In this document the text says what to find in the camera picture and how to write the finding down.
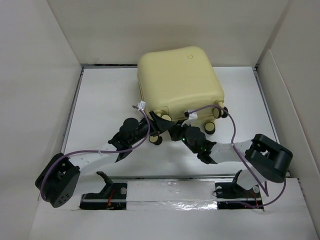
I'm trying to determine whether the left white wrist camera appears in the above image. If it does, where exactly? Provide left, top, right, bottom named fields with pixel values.
left=132, top=100, right=146, bottom=111

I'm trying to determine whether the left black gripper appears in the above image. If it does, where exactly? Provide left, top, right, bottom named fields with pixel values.
left=129, top=111, right=174, bottom=146

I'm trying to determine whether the yellow hard-shell suitcase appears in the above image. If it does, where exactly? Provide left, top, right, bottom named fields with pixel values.
left=137, top=46, right=226, bottom=135

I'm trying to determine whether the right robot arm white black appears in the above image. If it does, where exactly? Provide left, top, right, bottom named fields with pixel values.
left=168, top=123, right=293, bottom=197

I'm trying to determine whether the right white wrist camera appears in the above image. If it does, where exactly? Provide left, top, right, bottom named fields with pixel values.
left=183, top=109, right=198, bottom=126

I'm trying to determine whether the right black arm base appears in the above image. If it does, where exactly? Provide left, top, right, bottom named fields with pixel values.
left=212, top=170, right=264, bottom=210

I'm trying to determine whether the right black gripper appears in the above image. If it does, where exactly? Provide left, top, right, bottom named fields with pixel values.
left=167, top=119, right=198, bottom=154

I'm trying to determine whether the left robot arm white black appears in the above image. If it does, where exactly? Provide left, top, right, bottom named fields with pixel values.
left=35, top=110, right=174, bottom=208

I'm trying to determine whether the silver aluminium rail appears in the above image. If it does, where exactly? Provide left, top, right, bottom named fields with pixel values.
left=49, top=174, right=291, bottom=181

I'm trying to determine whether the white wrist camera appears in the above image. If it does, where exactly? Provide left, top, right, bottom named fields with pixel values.
left=132, top=100, right=146, bottom=111
left=183, top=109, right=198, bottom=126

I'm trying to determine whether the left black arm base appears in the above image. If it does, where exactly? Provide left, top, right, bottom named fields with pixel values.
left=79, top=171, right=128, bottom=211

